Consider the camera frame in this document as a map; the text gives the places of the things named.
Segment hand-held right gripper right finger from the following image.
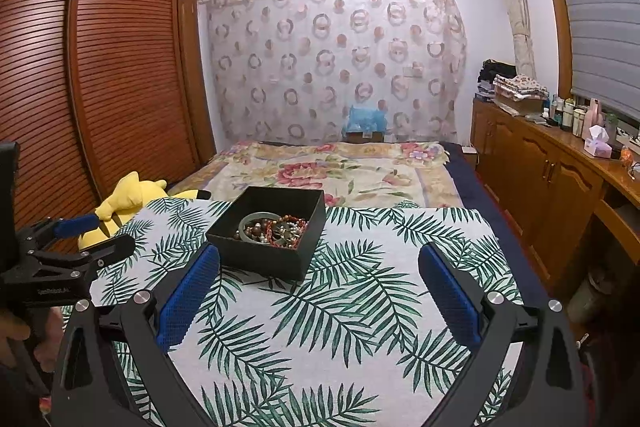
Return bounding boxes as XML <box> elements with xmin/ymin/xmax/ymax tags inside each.
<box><xmin>416</xmin><ymin>242</ymin><xmax>588</xmax><ymax>427</ymax></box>

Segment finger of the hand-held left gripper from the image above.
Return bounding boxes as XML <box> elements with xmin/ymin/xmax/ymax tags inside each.
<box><xmin>17</xmin><ymin>213</ymin><xmax>101</xmax><ymax>258</ymax></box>
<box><xmin>27</xmin><ymin>233</ymin><xmax>137</xmax><ymax>280</ymax></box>

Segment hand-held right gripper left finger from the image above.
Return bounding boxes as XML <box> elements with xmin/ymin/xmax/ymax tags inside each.
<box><xmin>50</xmin><ymin>244</ymin><xmax>223</xmax><ymax>427</ymax></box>

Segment black jewelry box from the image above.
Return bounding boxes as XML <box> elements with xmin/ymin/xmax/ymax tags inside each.
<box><xmin>205</xmin><ymin>185</ymin><xmax>327</xmax><ymax>282</ymax></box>

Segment brown bead bracelet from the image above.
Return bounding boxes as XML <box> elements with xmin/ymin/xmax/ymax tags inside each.
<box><xmin>232</xmin><ymin>219</ymin><xmax>268</xmax><ymax>246</ymax></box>

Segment green jade bangle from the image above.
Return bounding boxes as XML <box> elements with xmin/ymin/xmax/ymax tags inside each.
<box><xmin>238</xmin><ymin>211</ymin><xmax>282</xmax><ymax>244</ymax></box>

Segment red bead bracelet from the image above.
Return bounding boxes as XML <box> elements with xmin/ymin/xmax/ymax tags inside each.
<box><xmin>264</xmin><ymin>216</ymin><xmax>309</xmax><ymax>249</ymax></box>

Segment pearl necklace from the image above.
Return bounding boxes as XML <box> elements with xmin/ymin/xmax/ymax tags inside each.
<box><xmin>277</xmin><ymin>224</ymin><xmax>307</xmax><ymax>251</ymax></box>

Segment person's left hand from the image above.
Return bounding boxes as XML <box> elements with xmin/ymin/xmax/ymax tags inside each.
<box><xmin>0</xmin><ymin>306</ymin><xmax>65</xmax><ymax>375</ymax></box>

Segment yellow plush toy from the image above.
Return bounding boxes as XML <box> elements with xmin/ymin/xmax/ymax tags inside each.
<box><xmin>77</xmin><ymin>171</ymin><xmax>214</xmax><ymax>254</ymax></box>

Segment navy blue bed sheet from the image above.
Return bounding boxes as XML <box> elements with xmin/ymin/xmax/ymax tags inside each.
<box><xmin>442</xmin><ymin>140</ymin><xmax>554</xmax><ymax>309</ymax></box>

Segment palm leaf printed cloth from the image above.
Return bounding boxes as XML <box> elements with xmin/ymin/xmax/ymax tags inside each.
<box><xmin>90</xmin><ymin>197</ymin><xmax>524</xmax><ymax>427</ymax></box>

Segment grey round container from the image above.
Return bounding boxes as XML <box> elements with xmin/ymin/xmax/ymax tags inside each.
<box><xmin>565</xmin><ymin>274</ymin><xmax>619</xmax><ymax>327</ymax></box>

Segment wooden cabinet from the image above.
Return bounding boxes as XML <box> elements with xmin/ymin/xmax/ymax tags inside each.
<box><xmin>470</xmin><ymin>98</ymin><xmax>640</xmax><ymax>304</ymax></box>

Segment wooden louvred wardrobe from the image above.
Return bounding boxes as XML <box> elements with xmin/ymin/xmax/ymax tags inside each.
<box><xmin>0</xmin><ymin>0</ymin><xmax>217</xmax><ymax>254</ymax></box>

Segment dark red cloth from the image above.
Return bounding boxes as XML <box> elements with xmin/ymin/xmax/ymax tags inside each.
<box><xmin>580</xmin><ymin>307</ymin><xmax>640</xmax><ymax>427</ymax></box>

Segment floral blanket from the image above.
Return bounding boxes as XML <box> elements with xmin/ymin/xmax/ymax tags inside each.
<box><xmin>204</xmin><ymin>140</ymin><xmax>462</xmax><ymax>210</ymax></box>

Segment blue plush toy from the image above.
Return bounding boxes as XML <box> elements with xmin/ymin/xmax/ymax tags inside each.
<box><xmin>342</xmin><ymin>104</ymin><xmax>389</xmax><ymax>134</ymax></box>

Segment cardboard box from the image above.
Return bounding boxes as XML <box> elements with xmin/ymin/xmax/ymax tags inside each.
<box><xmin>499</xmin><ymin>99</ymin><xmax>547</xmax><ymax>117</ymax></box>

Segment pink tissue box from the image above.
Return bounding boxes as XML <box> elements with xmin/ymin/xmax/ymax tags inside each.
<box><xmin>582</xmin><ymin>124</ymin><xmax>614</xmax><ymax>158</ymax></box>

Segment row of cosmetic bottles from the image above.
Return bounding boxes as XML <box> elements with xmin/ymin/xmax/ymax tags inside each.
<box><xmin>544</xmin><ymin>92</ymin><xmax>592</xmax><ymax>139</ymax></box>

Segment floral folded fabrics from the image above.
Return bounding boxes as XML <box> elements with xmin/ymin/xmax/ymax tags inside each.
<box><xmin>492</xmin><ymin>74</ymin><xmax>550</xmax><ymax>108</ymax></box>

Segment stack of dark folded clothes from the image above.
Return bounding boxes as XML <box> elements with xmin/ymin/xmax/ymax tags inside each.
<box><xmin>476</xmin><ymin>60</ymin><xmax>517</xmax><ymax>102</ymax></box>

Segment circle patterned curtain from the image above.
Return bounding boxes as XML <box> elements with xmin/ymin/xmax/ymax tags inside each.
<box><xmin>199</xmin><ymin>0</ymin><xmax>469</xmax><ymax>146</ymax></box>

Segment grey window blind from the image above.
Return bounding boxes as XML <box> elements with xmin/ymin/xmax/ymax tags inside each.
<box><xmin>542</xmin><ymin>0</ymin><xmax>640</xmax><ymax>118</ymax></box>

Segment wooden window frame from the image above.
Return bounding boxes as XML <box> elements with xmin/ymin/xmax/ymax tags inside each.
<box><xmin>526</xmin><ymin>0</ymin><xmax>577</xmax><ymax>101</ymax></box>

